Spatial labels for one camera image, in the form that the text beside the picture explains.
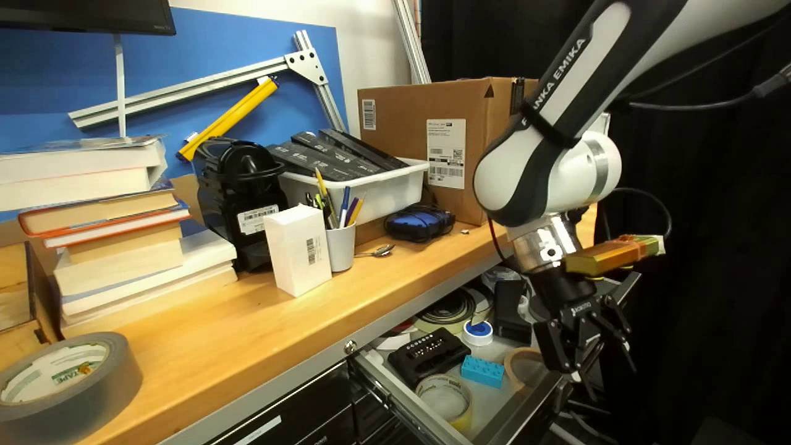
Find grey pen cup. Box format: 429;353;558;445
324;222;359;275

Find grey duct tape roll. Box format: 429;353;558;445
0;330;146;445

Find tan masking tape roll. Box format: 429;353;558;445
501;347;548;393

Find brown cardboard shipping box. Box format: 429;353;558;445
356;75;544;230

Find aluminium extrusion frame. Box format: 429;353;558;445
67;0;432;134

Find black flat boxes in bin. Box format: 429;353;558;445
266;128;411;184

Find small blue white tape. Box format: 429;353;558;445
459;316;497;350

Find black upright device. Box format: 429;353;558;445
490;275;537;347

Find white plastic bin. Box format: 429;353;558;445
277;155;432;228

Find orange yellow wrist camera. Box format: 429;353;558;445
564;232;667;278

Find blue wall board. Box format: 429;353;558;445
0;7;348;226

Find black lower cabinet drawers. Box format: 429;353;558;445
204;359;429;445

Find black label printer machine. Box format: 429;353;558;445
192;136;292;275

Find stack of books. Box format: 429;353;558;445
56;226;241;330

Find white tape roll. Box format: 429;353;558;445
413;374;476;435

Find yellow spirit level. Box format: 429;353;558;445
178;78;282;163

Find coloured pens bundle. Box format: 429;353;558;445
308;165;367;232

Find black curtain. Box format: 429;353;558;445
419;0;791;445

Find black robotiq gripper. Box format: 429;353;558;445
527;268;641;388

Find white rectangular box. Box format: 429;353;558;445
262;202;333;300

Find wooden block stack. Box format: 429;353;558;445
0;221;42;335

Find thick cream paged book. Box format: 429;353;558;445
51;222;187;296

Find large white book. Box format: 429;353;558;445
0;134;170;216

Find black flat case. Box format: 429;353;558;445
385;327;475;388

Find brown cover book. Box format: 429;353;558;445
18;189;180;237

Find grey open metal drawer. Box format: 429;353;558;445
343;270;644;445

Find red edged book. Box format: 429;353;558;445
42;205;192;252

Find black and yellow tape roll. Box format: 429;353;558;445
413;288;481;330

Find blue and black pouch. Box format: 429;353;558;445
382;202;456;244

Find black monitor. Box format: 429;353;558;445
0;0;178;37

